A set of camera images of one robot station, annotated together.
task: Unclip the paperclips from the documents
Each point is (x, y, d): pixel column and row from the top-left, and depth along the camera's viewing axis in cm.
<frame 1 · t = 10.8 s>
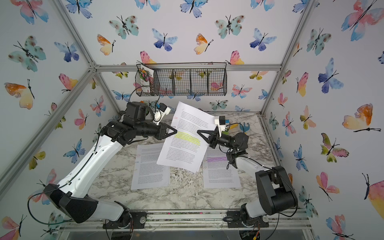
left hand: (176, 130, 67), fingers closed
right hand: (199, 132, 70), fingers closed
document with green highlight: (184, 149, 74), point 25 cm above the table
document with purple highlight: (217, 174, 91), on the table
plain text document left: (147, 173, 92), on the table

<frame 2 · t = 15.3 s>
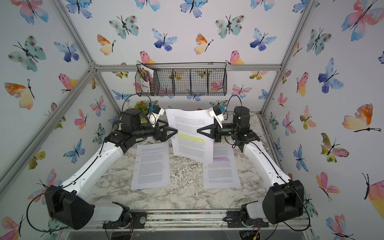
left hand: (172, 126, 72), fingers open
right hand: (200, 130, 66), fingers closed
document with green highlight: (187, 142, 73), point 27 cm above the table
the other named things where they were.

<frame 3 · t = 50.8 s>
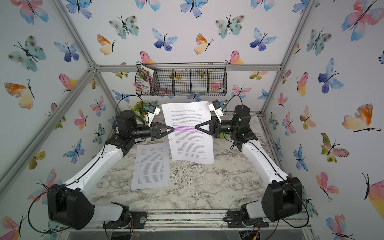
left hand: (173, 130, 68), fingers closed
right hand: (198, 128, 64), fingers closed
document with purple highlight: (188, 143, 70), point 30 cm above the table
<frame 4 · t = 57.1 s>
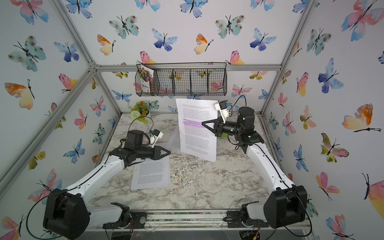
left hand: (169, 151, 78), fingers closed
right hand: (204, 123, 68), fingers closed
document with purple highlight: (195, 138, 75), point 27 cm above the table
